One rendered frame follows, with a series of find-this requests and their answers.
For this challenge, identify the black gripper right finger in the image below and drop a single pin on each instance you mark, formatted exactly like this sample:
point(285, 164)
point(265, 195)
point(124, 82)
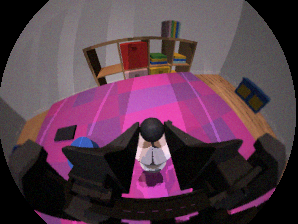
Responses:
point(191, 156)

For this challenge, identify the glass french press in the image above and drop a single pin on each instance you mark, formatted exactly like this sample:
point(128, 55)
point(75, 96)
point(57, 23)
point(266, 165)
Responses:
point(152, 149)

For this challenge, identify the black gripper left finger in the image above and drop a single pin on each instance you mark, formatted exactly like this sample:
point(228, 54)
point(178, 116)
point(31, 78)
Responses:
point(117, 158)

